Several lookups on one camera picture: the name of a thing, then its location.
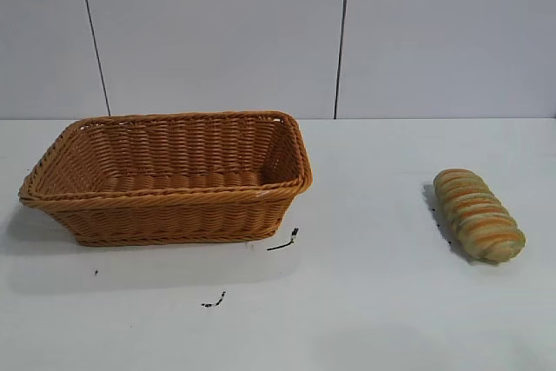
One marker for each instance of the brown wicker basket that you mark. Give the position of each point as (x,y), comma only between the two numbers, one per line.
(174,214)

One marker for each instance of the long striped bread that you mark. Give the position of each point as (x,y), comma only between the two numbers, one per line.
(478,214)

